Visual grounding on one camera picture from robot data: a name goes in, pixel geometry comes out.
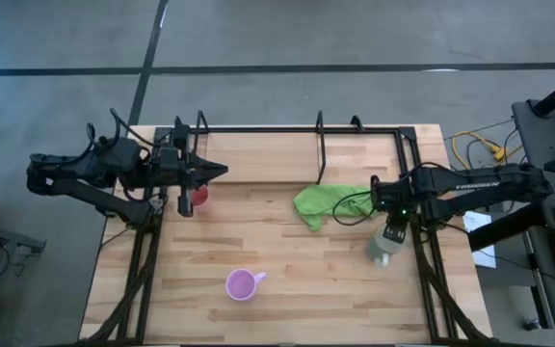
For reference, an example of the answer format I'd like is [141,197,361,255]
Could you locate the teal mug with white handle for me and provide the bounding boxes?
[364,222,407,266]

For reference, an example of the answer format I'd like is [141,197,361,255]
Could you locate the salmon handleless cup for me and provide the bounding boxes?
[190,185,211,207]

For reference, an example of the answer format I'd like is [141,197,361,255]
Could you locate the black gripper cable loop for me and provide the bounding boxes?
[331,189,380,227]

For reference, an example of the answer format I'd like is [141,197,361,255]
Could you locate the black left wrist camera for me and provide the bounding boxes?
[157,147,181,175]

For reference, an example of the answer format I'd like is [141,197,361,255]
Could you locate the white paper sheet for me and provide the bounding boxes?
[462,210,498,270]

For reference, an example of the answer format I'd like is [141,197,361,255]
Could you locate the grey side desk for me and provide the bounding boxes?
[0,215,47,347]

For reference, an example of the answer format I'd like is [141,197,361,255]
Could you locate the green microfibre cloth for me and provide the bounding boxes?
[292,183,379,232]

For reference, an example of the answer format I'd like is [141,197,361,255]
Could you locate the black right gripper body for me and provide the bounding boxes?
[373,180,416,227]

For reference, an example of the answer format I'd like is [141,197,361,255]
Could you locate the pink mug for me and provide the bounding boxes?
[225,268,267,303]

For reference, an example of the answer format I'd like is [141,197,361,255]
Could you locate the grey equipment cart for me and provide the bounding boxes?
[511,98,555,174]

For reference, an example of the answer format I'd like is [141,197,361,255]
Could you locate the black metal table frame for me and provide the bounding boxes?
[79,123,493,347]

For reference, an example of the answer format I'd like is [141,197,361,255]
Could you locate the yellow cable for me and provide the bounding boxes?
[451,130,524,171]

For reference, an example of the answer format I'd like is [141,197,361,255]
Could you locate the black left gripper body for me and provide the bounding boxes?
[154,116,197,217]

